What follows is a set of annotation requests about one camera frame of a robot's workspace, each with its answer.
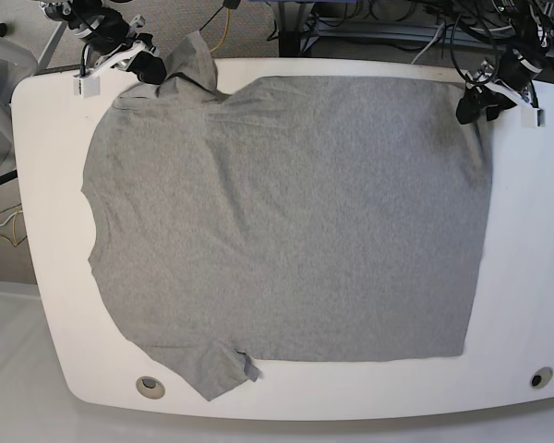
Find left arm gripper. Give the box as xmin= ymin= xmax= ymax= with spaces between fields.
xmin=455 ymin=45 xmax=538 ymax=125

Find white cable behind table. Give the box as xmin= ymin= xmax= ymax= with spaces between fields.
xmin=410 ymin=21 xmax=447 ymax=66

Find yellow cable behind table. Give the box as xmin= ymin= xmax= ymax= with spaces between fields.
xmin=198 ymin=7 xmax=232 ymax=54

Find yellow cable on floor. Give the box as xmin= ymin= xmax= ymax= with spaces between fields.
xmin=0 ymin=210 xmax=20 ymax=248

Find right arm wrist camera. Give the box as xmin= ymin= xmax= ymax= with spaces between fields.
xmin=73 ymin=76 xmax=101 ymax=99

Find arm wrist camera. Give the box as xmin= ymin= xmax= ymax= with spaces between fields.
xmin=520 ymin=107 xmax=545 ymax=128
xmin=73 ymin=76 xmax=101 ymax=99

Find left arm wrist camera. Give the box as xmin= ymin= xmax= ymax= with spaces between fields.
xmin=520 ymin=107 xmax=545 ymax=128

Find black table leg post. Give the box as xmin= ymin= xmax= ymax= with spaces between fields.
xmin=271 ymin=1 xmax=317 ymax=58

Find right table grommet hole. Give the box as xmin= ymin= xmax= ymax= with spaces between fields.
xmin=530 ymin=366 xmax=553 ymax=389

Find aluminium extrusion frame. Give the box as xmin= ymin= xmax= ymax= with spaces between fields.
xmin=303 ymin=18 xmax=492 ymax=49

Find white cable on floor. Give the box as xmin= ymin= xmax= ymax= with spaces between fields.
xmin=0 ymin=210 xmax=24 ymax=231

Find grey T-shirt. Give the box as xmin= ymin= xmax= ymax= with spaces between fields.
xmin=82 ymin=34 xmax=492 ymax=400

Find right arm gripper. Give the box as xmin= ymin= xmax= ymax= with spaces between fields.
xmin=79 ymin=13 xmax=167 ymax=85

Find left table grommet hole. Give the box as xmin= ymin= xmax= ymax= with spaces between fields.
xmin=136 ymin=377 xmax=165 ymax=400

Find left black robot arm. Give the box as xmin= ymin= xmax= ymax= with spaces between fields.
xmin=451 ymin=1 xmax=554 ymax=127

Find table grommet hole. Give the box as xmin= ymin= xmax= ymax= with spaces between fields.
xmin=530 ymin=366 xmax=553 ymax=389
xmin=136 ymin=377 xmax=165 ymax=400

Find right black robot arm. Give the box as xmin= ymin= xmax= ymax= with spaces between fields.
xmin=39 ymin=0 xmax=167 ymax=85

